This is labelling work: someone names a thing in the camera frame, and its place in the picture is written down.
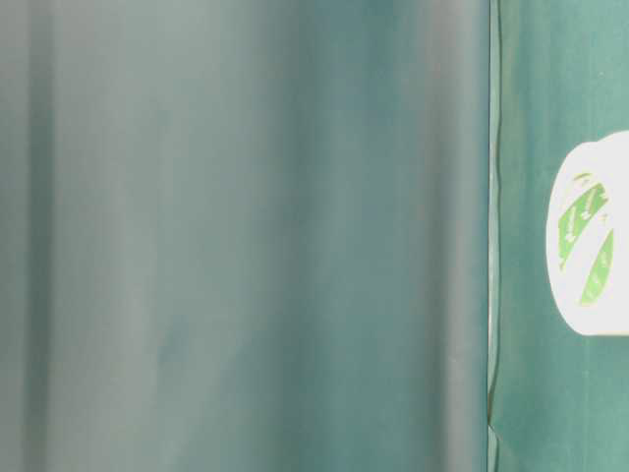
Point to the white duct tape roll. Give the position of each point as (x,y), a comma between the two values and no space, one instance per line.
(586,237)

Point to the green table cloth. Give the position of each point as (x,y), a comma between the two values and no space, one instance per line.
(300,235)

